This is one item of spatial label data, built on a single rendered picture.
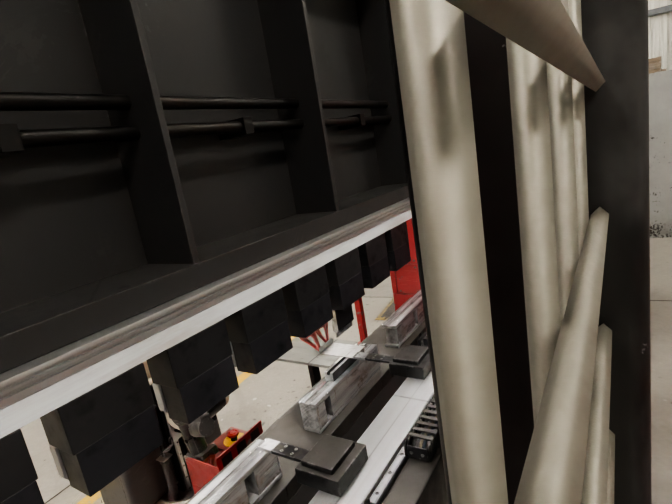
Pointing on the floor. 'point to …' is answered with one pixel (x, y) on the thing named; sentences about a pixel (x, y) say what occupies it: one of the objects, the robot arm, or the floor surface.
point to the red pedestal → (360, 320)
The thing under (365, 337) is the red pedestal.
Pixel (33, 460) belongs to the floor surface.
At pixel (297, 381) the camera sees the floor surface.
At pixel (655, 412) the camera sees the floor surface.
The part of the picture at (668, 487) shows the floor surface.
